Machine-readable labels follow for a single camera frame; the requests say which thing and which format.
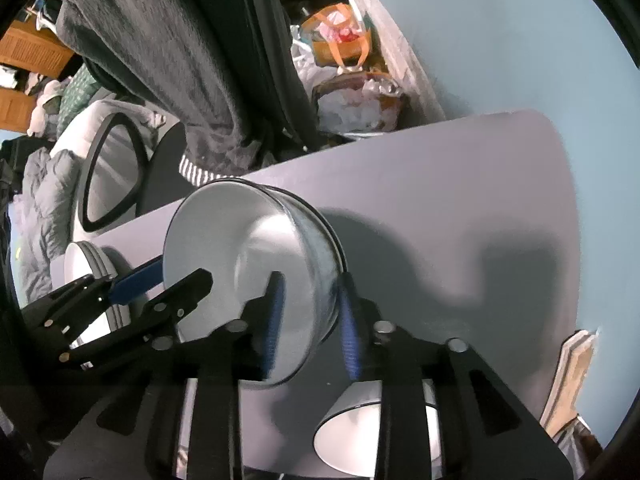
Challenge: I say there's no black mesh office chair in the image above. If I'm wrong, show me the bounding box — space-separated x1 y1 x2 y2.
80 0 326 233

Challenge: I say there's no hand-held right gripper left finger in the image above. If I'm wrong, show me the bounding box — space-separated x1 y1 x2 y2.
42 270 288 480

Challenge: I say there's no orange wooden wardrobe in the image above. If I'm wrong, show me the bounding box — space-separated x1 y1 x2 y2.
0 20 76 131

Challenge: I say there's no grey puffy duvet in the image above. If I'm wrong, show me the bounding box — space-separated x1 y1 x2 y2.
12 147 83 301

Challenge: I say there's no green checked tablecloth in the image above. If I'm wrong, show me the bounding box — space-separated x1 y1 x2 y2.
57 62 108 126

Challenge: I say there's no wicker basket with plastic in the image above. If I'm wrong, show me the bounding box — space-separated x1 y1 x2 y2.
312 72 406 136

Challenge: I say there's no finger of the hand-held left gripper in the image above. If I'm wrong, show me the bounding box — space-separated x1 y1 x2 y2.
22 255 167 325
59 268 214 370

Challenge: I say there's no dark grey fleece garment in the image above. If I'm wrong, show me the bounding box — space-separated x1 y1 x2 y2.
55 0 273 186

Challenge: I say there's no white bowl with black rim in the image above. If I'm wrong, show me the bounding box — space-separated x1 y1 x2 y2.
162 179 347 390
312 379 443 478

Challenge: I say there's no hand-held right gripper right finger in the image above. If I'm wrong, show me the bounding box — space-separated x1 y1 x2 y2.
336 272 573 480

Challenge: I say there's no beige cloth pile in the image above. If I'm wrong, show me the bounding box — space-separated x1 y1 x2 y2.
27 80 63 136

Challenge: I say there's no wooden board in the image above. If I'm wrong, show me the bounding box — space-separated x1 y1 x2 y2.
542 327 598 441

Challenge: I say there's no orange-handled plastic bag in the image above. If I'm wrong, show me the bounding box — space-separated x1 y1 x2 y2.
300 2 373 73

